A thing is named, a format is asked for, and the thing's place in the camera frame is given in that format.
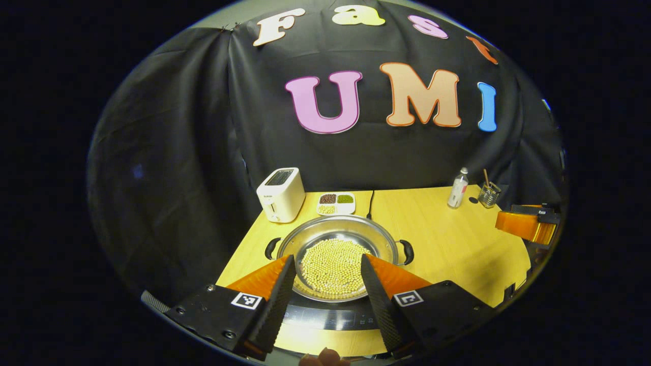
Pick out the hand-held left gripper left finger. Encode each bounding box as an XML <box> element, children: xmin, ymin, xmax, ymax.
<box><xmin>165</xmin><ymin>254</ymin><xmax>297</xmax><ymax>360</ymax></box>

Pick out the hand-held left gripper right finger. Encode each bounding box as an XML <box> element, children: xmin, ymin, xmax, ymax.
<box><xmin>360</xmin><ymin>253</ymin><xmax>497</xmax><ymax>357</ymax></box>

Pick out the black induction cooktop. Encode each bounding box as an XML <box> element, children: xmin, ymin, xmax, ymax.
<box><xmin>277</xmin><ymin>292</ymin><xmax>393</xmax><ymax>332</ymax></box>

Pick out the steel pot with black handles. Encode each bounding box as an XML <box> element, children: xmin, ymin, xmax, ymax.
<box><xmin>264</xmin><ymin>215</ymin><xmax>415</xmax><ymax>304</ymax></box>

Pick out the heap of yellow soybeans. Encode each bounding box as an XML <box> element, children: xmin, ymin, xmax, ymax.
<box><xmin>300</xmin><ymin>239</ymin><xmax>372</xmax><ymax>300</ymax></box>

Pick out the clear bottle with pink label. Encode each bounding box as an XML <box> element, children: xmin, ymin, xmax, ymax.
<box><xmin>447</xmin><ymin>167</ymin><xmax>470</xmax><ymax>209</ymax></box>

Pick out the white divided dish of beans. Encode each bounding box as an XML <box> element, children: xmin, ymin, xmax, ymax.
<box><xmin>316</xmin><ymin>192</ymin><xmax>357</xmax><ymax>217</ymax></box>

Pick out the white toaster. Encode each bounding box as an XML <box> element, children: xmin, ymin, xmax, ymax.
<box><xmin>256</xmin><ymin>168</ymin><xmax>306</xmax><ymax>224</ymax></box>

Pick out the wire mesh holder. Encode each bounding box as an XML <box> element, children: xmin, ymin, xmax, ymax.
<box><xmin>478</xmin><ymin>182</ymin><xmax>502</xmax><ymax>209</ymax></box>

